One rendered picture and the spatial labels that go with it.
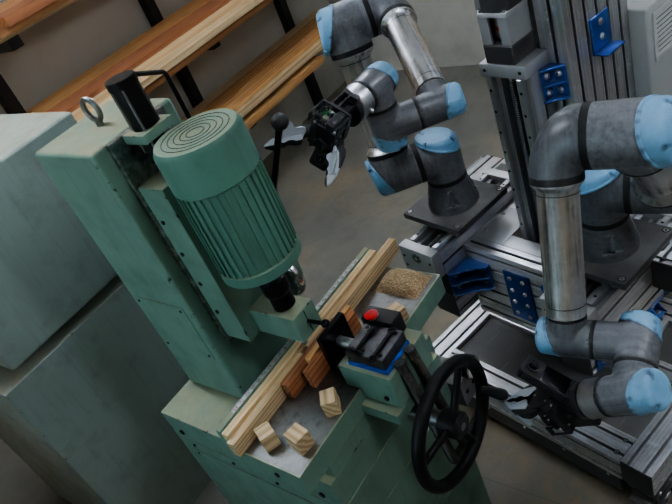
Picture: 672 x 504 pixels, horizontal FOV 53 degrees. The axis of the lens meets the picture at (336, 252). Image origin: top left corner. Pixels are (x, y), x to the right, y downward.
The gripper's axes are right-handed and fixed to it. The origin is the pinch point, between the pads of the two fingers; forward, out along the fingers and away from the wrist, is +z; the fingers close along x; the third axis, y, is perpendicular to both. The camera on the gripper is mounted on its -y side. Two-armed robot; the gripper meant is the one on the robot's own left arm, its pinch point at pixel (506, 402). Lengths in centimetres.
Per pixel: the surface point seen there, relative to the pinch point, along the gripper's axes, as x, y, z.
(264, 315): -15, -48, 23
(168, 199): -18, -79, 10
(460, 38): 315, -42, 184
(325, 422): -25.1, -24.5, 16.2
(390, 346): -9.8, -27.8, 2.1
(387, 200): 159, -12, 171
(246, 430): -35, -34, 25
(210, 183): -17, -75, -5
